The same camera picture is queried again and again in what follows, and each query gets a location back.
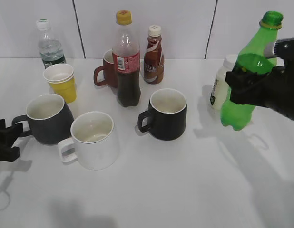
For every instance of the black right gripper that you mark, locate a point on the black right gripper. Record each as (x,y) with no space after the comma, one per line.
(247,87)

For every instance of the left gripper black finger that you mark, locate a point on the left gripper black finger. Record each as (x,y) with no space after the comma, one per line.
(8,135)

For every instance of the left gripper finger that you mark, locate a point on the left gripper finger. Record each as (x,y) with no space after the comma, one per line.
(8,154)

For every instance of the green sprite bottle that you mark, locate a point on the green sprite bottle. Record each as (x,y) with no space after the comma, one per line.
(251,60)

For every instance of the gray mug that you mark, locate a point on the gray mug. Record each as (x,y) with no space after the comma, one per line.
(49,118)

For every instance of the yellow paper cup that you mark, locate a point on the yellow paper cup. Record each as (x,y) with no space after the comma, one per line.
(66,89)

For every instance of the white paper cup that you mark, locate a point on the white paper cup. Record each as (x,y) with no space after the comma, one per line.
(58,73)

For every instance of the white milk bottle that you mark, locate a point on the white milk bottle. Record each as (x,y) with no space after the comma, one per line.
(220,87)

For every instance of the black mug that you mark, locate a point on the black mug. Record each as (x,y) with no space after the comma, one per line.
(165,118)

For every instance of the white mug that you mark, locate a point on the white mug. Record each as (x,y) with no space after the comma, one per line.
(93,142)

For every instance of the brown coffee bottle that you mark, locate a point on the brown coffee bottle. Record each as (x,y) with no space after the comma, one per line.
(154,56)

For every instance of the clear water bottle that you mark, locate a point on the clear water bottle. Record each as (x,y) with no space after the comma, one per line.
(50,48)

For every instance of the cola bottle yellow cap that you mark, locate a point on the cola bottle yellow cap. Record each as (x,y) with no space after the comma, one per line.
(126,56)

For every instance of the red mug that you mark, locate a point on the red mug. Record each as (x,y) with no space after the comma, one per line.
(107,68)

